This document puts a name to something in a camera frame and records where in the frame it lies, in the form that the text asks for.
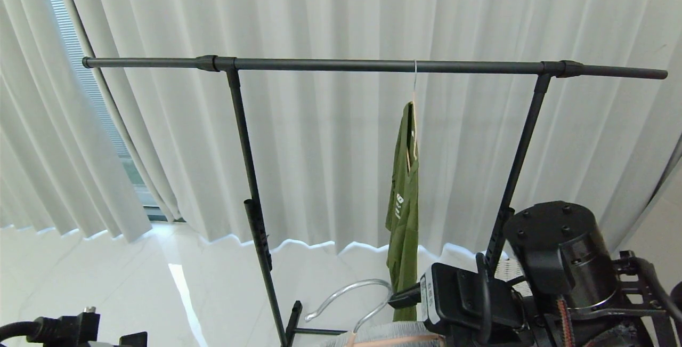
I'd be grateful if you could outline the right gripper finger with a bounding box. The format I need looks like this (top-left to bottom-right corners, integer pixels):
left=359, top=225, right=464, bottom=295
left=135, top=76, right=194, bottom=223
left=387, top=283, right=423, bottom=309

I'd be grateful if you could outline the green short-sleeved shirt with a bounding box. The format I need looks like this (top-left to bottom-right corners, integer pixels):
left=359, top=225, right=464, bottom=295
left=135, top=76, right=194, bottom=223
left=385, top=102, right=420, bottom=322

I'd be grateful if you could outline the white curtain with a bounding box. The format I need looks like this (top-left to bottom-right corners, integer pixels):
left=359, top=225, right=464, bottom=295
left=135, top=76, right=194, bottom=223
left=59, top=0, right=682, bottom=257
left=0, top=0, right=153, bottom=241

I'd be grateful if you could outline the white laundry basket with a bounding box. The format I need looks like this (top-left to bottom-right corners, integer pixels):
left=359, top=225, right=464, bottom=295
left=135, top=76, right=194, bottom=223
left=493, top=257, right=527, bottom=285

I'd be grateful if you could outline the pale grey garment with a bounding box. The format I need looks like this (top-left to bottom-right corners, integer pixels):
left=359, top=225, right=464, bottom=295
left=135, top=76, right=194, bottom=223
left=319, top=321, right=445, bottom=347

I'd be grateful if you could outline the black clothes rack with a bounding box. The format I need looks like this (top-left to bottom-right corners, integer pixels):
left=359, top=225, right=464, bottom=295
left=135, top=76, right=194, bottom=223
left=83, top=55, right=668, bottom=347

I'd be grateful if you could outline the window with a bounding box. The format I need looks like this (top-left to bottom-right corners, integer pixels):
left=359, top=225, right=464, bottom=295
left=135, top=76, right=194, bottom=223
left=37, top=0, right=187, bottom=225

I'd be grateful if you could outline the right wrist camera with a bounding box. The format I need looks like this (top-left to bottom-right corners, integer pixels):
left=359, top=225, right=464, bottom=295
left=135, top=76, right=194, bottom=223
left=418, top=262, right=527, bottom=337

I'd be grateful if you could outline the pink clothes hanger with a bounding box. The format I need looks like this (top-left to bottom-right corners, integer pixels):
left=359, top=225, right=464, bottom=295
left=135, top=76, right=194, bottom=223
left=405, top=60, right=420, bottom=174
left=304, top=279, right=447, bottom=347

